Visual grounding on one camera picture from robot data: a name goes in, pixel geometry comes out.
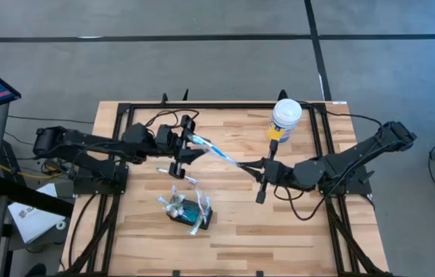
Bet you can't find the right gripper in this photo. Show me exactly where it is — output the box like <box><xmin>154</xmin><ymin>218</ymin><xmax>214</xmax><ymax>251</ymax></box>
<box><xmin>238</xmin><ymin>139</ymin><xmax>292</xmax><ymax>205</ymax></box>

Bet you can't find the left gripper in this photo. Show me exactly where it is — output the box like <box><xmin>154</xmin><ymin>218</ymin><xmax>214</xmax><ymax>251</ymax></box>
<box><xmin>155</xmin><ymin>114</ymin><xmax>207</xmax><ymax>180</ymax></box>

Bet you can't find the black wire toothbrush holder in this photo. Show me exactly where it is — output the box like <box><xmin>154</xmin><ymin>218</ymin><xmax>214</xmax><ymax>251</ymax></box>
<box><xmin>166</xmin><ymin>195</ymin><xmax>214</xmax><ymax>232</ymax></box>

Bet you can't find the yellow Lysol wipes canister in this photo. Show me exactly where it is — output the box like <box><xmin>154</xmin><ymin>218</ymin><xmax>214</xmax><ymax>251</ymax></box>
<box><xmin>266</xmin><ymin>98</ymin><xmax>303</xmax><ymax>145</ymax></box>

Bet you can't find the black metal beam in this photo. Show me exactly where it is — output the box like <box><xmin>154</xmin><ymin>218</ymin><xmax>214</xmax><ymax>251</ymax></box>
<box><xmin>0</xmin><ymin>175</ymin><xmax>75</xmax><ymax>219</ymax></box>

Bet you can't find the white printed booklet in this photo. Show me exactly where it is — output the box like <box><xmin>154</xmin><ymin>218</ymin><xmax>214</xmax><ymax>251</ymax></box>
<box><xmin>7</xmin><ymin>182</ymin><xmax>67</xmax><ymax>245</ymax></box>

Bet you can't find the person's foot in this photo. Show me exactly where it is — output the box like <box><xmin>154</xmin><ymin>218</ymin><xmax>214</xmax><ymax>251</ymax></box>
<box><xmin>24</xmin><ymin>262</ymin><xmax>48</xmax><ymax>277</ymax></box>

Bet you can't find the black aluminium table frame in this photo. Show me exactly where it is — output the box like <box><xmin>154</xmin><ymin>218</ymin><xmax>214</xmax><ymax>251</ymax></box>
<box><xmin>61</xmin><ymin>88</ymin><xmax>393</xmax><ymax>277</ymax></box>

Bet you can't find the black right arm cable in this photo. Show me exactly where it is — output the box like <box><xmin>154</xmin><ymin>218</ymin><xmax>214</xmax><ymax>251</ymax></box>
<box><xmin>273</xmin><ymin>100</ymin><xmax>384</xmax><ymax>222</ymax></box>

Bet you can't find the black hanging base cable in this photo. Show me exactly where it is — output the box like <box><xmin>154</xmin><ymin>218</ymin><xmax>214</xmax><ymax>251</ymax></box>
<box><xmin>67</xmin><ymin>193</ymin><xmax>99</xmax><ymax>270</ymax></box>

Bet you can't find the thin black floor cable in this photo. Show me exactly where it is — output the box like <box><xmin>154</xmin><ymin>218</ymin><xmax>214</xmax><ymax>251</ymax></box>
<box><xmin>7</xmin><ymin>114</ymin><xmax>95</xmax><ymax>125</ymax></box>

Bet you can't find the yellow cable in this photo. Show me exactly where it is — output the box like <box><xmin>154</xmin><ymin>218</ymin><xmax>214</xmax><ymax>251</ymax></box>
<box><xmin>0</xmin><ymin>164</ymin><xmax>66</xmax><ymax>180</ymax></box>

